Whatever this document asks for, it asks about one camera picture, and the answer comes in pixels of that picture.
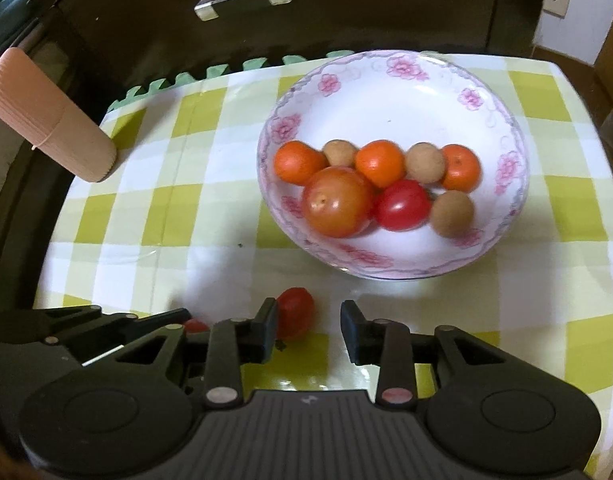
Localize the white floral porcelain bowl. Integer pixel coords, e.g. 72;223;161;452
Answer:
256;51;529;280

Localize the green checkered tablecloth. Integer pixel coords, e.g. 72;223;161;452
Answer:
36;51;613;479

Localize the dark wooden cabinet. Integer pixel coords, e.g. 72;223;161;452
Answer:
31;0;543;88

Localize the brown longan fruit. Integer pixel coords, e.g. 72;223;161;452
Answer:
321;140;358;168
405;142;446;184
429;191;474;238

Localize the green foam mat edge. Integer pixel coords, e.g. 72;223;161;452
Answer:
107;49;357;114

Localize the pink ribbed cylinder case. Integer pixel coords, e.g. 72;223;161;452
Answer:
0;48;116;182

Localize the large red tomato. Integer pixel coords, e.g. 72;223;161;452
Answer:
301;167;376;238

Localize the red cherry tomato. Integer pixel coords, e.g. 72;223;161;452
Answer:
375;179;432;232
277;287;316;340
184;318;210;334

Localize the small orange tangerine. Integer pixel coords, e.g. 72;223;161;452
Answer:
274;140;328;186
441;144;482;193
355;140;406;190

